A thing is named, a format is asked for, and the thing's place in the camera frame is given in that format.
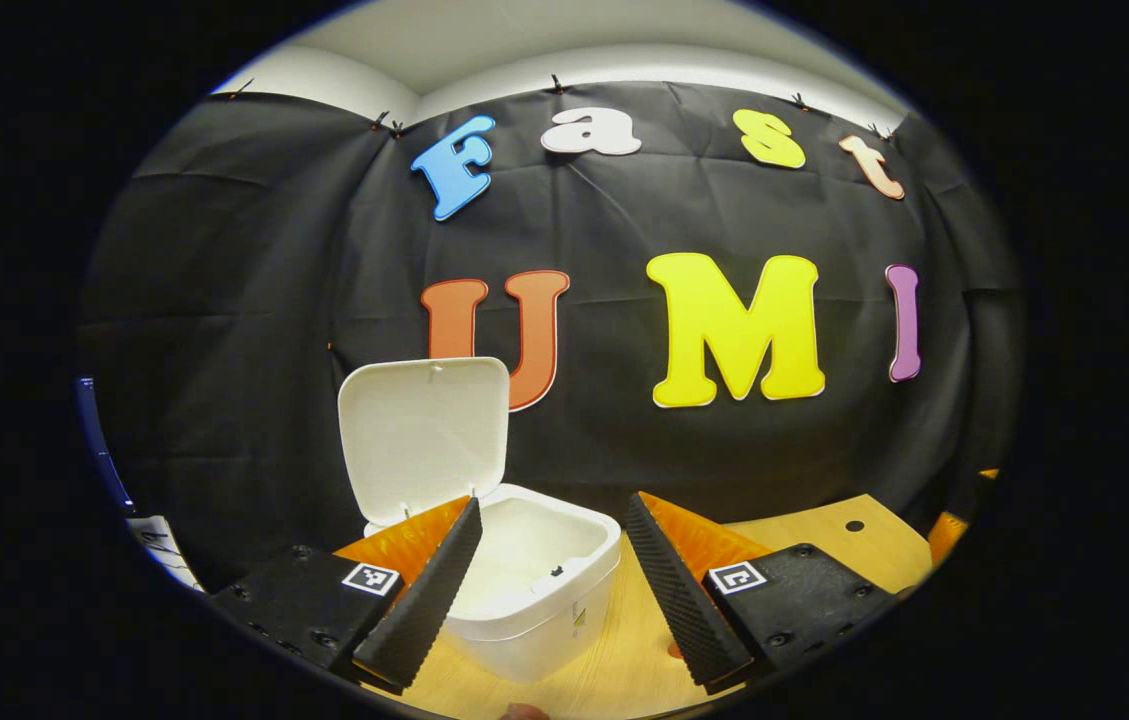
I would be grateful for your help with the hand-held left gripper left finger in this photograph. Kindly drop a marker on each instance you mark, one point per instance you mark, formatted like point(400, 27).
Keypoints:
point(434, 600)

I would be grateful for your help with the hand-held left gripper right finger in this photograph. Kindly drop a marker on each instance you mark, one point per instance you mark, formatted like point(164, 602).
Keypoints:
point(674, 600)

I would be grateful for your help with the white desktop garbage bin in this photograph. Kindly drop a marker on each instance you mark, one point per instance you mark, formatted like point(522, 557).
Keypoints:
point(424, 440)

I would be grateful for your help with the wooden desktop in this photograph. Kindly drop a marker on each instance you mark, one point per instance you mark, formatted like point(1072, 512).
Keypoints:
point(624, 670)

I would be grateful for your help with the white printed paper sheet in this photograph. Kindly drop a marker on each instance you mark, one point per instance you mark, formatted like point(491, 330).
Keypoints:
point(164, 550)

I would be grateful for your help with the black backdrop cloth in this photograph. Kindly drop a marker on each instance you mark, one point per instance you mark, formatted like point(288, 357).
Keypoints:
point(624, 220)

